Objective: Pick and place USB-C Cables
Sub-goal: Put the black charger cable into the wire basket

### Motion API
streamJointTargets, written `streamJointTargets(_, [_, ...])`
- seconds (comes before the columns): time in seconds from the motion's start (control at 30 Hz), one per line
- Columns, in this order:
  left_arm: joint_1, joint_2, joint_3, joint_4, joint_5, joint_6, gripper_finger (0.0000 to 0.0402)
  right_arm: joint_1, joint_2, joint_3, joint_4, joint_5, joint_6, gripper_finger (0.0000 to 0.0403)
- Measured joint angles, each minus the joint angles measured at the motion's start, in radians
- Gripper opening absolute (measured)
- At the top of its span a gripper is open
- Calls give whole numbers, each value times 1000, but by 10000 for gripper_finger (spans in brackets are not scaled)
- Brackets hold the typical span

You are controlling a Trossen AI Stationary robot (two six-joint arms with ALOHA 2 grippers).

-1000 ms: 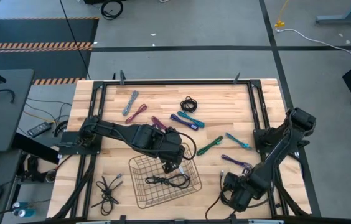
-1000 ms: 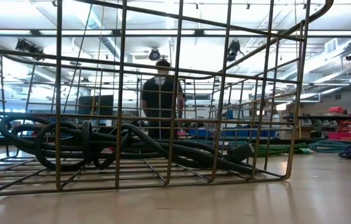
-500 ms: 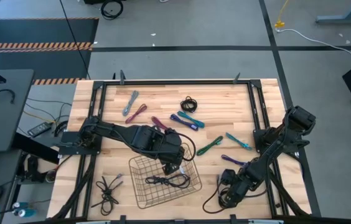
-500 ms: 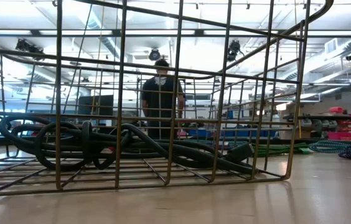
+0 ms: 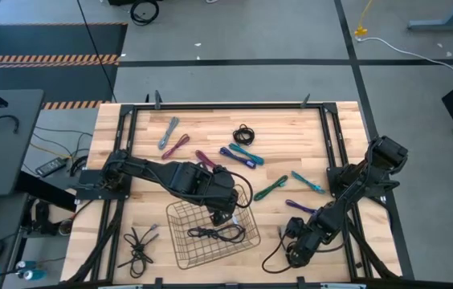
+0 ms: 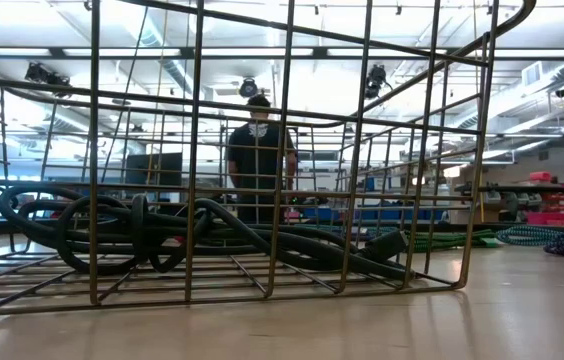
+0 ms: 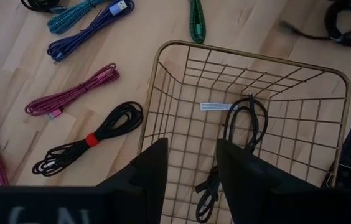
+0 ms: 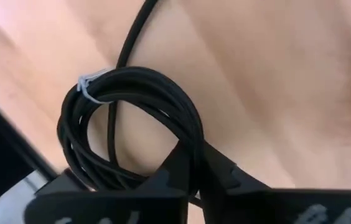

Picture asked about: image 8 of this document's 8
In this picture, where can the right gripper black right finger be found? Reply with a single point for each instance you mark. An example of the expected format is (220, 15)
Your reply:
(287, 208)

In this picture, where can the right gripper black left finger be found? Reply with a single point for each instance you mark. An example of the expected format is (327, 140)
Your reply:
(116, 208)

